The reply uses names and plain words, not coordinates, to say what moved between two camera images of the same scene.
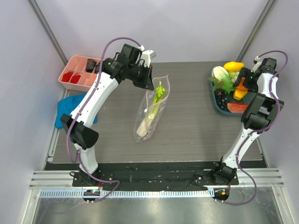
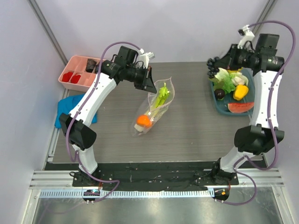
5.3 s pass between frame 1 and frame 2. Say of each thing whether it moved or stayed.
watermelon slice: stayed
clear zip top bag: moved
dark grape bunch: moved
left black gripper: stayed
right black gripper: moved
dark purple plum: stayed
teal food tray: stayed
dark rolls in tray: stayed
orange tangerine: moved
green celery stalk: moved
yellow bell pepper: stayed
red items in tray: stayed
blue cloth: stayed
